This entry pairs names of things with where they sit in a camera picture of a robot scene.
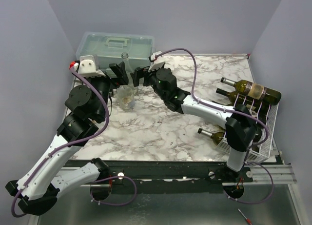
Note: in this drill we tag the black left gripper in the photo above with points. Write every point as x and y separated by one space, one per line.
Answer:
120 72

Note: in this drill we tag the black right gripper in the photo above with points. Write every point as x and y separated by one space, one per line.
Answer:
145 76

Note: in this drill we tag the tall clear glass bottle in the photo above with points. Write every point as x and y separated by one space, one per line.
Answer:
126 64

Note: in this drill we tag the green wine bottle silver neck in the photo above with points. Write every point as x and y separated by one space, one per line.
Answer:
216 137

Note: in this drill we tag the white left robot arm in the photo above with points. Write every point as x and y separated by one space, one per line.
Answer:
38 190

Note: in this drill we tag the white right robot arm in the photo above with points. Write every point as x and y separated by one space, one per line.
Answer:
239 124

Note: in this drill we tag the small clear black-capped bottle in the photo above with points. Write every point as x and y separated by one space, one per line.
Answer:
125 97

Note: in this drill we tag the wine bottle on rack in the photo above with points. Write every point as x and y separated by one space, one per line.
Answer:
254 90
232 96

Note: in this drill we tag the top wine bottle on rack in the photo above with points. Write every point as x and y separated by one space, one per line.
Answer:
254 90

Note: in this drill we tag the translucent green storage box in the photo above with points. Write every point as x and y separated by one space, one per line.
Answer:
108 48

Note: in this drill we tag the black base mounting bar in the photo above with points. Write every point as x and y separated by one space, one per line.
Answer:
164 177

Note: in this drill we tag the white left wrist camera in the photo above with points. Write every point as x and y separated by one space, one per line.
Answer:
88 67

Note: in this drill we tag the white wire wine rack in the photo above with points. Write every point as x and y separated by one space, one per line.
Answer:
267 114

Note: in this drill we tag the red handled screwdriver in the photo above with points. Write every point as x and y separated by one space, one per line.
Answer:
248 221

